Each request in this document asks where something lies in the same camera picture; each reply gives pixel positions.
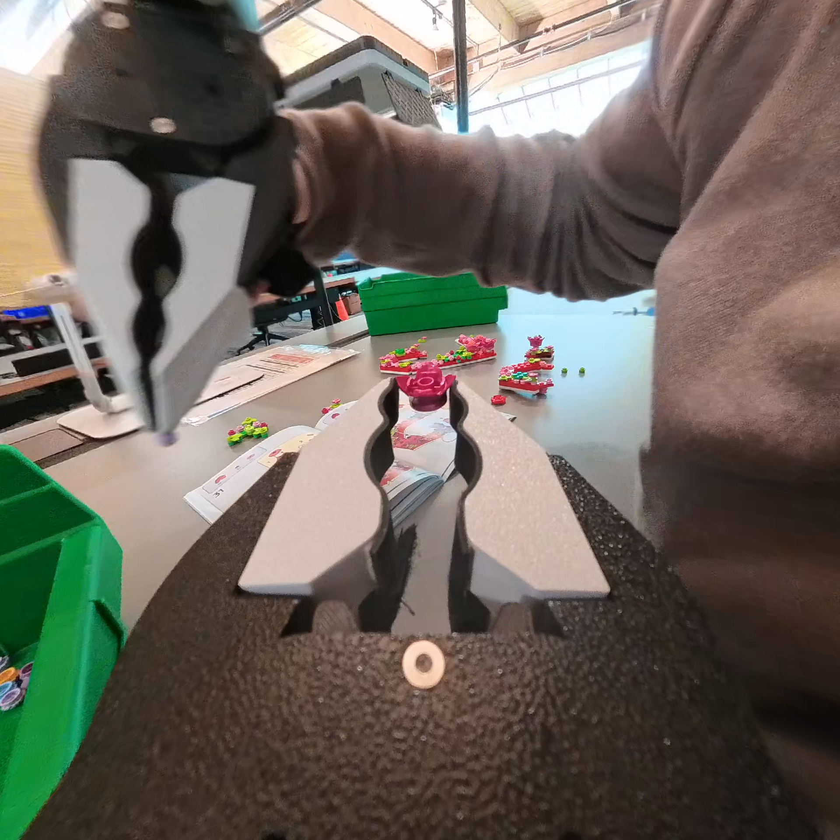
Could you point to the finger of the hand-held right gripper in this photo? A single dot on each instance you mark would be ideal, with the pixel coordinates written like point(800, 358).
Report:
point(210, 289)
point(105, 262)

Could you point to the black office chair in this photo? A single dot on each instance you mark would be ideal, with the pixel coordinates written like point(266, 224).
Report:
point(262, 328)

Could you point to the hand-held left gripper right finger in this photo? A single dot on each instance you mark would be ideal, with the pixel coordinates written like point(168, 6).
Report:
point(525, 512)

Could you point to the lego instruction booklet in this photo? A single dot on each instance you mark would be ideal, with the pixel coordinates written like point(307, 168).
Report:
point(289, 446)

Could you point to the green and pink lego flower cluster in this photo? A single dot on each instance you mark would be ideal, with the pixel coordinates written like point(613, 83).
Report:
point(248, 431)

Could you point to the clear plastic bag with paper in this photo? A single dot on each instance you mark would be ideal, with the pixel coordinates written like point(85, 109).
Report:
point(289, 364)

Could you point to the orange cone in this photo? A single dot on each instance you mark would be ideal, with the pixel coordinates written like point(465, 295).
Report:
point(341, 308)

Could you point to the green plastic divided bin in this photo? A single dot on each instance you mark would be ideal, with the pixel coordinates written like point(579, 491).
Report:
point(59, 623)

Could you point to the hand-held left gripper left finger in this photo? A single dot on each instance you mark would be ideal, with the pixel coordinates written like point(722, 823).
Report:
point(315, 512)

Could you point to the magenta lego rose piece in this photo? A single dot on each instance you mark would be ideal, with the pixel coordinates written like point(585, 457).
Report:
point(426, 387)

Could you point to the small purple lego flower piece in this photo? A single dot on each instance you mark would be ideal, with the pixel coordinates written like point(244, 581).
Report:
point(165, 438)

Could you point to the black pole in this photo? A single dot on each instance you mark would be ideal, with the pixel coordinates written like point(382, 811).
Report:
point(460, 65)

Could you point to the white monitor stand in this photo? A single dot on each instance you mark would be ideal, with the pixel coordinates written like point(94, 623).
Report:
point(98, 420)

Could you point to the black-legged background desk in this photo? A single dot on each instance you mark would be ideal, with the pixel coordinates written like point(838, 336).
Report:
point(334, 279)

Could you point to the pile of round lego pieces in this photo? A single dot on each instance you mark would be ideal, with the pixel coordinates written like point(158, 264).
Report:
point(13, 682)

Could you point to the person's right forearm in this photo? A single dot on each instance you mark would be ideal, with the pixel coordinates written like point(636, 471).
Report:
point(459, 197)

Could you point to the red lego segment with flowers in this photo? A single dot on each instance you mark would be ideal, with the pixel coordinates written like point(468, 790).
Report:
point(400, 358)
point(538, 351)
point(525, 380)
point(469, 351)

